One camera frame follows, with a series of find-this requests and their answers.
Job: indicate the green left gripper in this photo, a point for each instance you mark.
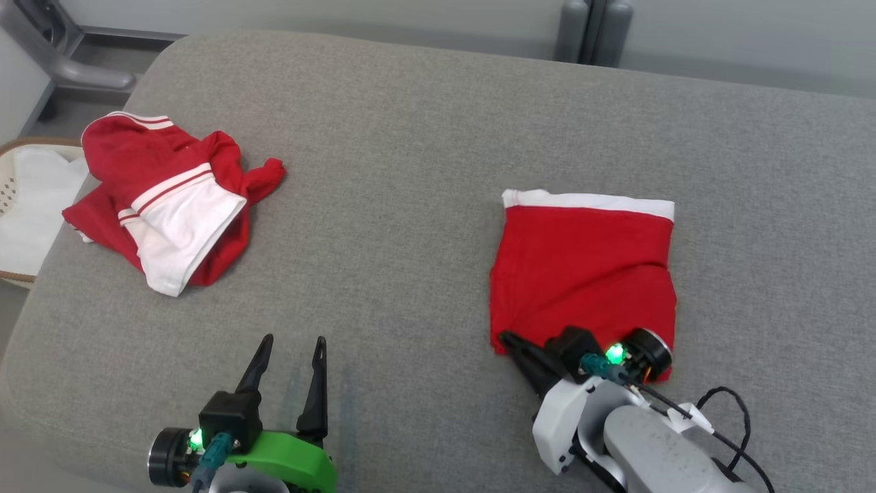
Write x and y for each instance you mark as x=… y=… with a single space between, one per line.
x=294 y=462

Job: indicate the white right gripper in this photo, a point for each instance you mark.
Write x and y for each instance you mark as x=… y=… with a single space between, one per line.
x=568 y=424

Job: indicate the red shorts white waistband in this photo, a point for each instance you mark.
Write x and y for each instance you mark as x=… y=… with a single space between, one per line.
x=582 y=274

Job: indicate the red and white striped garment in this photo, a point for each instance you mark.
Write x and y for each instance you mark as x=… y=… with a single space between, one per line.
x=185 y=226

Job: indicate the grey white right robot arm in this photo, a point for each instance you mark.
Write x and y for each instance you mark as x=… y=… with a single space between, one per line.
x=664 y=452

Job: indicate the wicker rim laundry basket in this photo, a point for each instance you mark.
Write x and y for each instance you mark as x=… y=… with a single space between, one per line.
x=14 y=274

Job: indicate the grey metal stand base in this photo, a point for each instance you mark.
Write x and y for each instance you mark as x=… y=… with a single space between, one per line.
x=89 y=75

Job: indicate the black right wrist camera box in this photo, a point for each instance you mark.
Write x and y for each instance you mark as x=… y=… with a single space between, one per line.
x=571 y=349

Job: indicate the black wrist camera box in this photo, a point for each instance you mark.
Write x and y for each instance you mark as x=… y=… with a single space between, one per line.
x=571 y=349
x=231 y=419

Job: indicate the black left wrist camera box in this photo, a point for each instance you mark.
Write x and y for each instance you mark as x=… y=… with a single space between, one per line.
x=231 y=419

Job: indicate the grey cylindrical post foot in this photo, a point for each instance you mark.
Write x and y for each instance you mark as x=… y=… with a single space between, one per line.
x=614 y=31
x=571 y=31

